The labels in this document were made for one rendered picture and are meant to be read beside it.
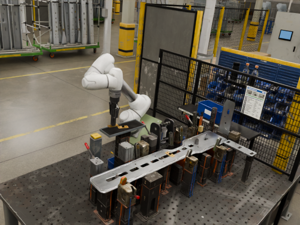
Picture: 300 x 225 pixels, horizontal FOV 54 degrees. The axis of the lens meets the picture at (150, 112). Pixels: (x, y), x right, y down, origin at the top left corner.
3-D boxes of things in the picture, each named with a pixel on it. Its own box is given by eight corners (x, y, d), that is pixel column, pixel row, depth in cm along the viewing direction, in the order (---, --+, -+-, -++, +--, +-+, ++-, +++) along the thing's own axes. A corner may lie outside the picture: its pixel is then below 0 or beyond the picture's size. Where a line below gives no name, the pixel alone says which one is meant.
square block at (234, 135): (228, 168, 282) (236, 135, 268) (222, 164, 287) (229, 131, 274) (233, 165, 287) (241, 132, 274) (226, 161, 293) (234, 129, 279)
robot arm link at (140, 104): (135, 116, 310) (147, 101, 315) (143, 120, 297) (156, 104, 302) (87, 65, 264) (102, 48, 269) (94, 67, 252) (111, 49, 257)
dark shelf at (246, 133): (247, 141, 271) (248, 139, 270) (177, 109, 330) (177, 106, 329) (259, 135, 285) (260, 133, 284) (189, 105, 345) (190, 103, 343)
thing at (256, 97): (260, 121, 282) (268, 90, 270) (239, 113, 297) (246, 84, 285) (260, 120, 284) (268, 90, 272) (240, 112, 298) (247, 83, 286)
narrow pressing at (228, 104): (227, 135, 279) (235, 102, 266) (218, 131, 287) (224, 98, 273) (228, 135, 279) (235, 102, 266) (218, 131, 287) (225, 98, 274)
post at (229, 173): (230, 176, 269) (236, 149, 258) (219, 170, 277) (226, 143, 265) (233, 174, 274) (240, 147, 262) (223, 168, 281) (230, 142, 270)
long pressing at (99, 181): (105, 197, 183) (105, 195, 182) (85, 179, 198) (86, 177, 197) (228, 140, 272) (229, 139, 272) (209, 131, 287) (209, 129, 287)
